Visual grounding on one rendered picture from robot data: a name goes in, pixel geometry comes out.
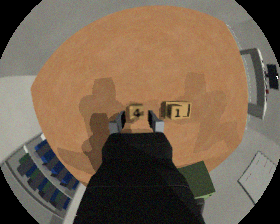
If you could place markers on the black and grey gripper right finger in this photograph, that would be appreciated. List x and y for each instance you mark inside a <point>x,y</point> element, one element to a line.
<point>156,124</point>

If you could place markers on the tan open-top tray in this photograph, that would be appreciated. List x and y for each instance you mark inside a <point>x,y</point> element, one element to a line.
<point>186,109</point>

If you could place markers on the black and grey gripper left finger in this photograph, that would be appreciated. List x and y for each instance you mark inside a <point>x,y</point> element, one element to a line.
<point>118,124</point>

